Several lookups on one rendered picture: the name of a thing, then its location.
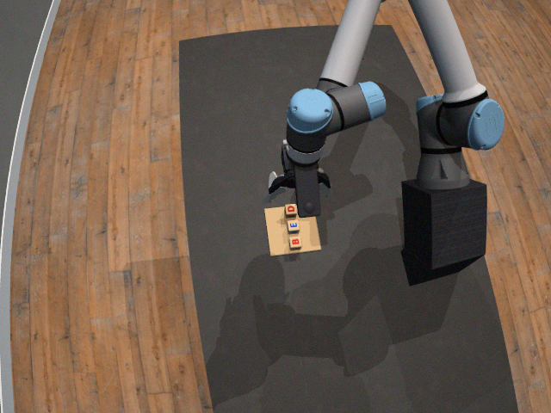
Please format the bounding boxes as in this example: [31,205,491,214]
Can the tan mat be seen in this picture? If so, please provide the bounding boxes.
[264,206,321,256]

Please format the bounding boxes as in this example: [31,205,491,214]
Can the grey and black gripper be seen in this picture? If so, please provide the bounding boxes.
[263,145,332,203]

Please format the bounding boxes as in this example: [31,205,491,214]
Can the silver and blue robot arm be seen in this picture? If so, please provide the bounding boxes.
[282,0,505,218]

